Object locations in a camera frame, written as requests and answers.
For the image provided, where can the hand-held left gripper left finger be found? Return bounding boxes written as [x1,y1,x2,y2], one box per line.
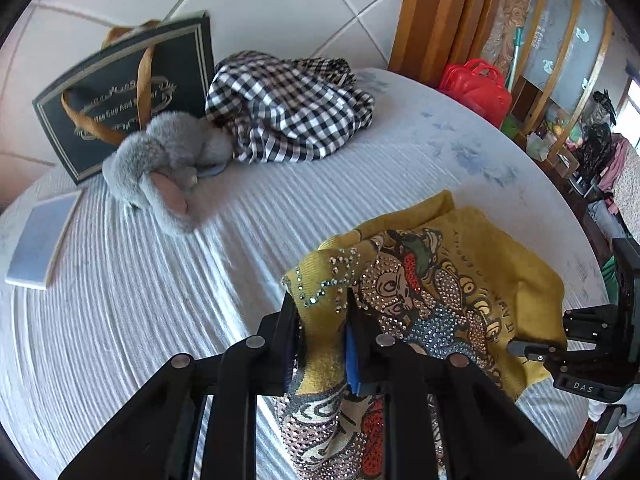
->
[59,290,304,480]

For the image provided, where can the wooden cabinet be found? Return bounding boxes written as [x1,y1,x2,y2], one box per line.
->
[388,0,528,88]

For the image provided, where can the yellow sequined shirt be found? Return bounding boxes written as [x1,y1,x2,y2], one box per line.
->
[275,190,568,480]

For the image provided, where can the red plastic bag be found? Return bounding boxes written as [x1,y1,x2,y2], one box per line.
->
[439,58,514,129]

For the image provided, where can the green handled stick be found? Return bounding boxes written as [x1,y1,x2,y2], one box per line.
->
[504,25,527,92]

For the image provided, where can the bed with white ribbed sheet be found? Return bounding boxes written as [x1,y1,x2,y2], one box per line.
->
[0,66,607,480]

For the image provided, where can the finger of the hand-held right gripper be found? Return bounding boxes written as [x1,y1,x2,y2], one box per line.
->
[507,339,627,403]
[562,304,623,347]

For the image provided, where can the wooden framed blue partition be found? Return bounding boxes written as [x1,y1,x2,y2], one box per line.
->
[507,0,617,166]

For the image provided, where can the pink cloth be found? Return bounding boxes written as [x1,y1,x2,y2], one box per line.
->
[598,136,637,196]

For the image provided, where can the dark gift bag gold handles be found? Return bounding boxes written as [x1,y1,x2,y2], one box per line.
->
[32,10,217,187]

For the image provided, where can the black plastic bag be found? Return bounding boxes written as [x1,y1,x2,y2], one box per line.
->
[574,89,621,177]

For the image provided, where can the black white checkered garment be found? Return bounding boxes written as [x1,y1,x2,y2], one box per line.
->
[204,51,376,165]

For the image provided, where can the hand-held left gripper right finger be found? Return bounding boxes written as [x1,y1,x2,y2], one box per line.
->
[344,287,582,480]

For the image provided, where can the grey plush toy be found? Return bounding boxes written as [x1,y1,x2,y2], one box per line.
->
[101,112,236,233]

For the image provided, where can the white booklet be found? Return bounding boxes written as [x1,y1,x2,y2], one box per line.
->
[5,192,81,291]

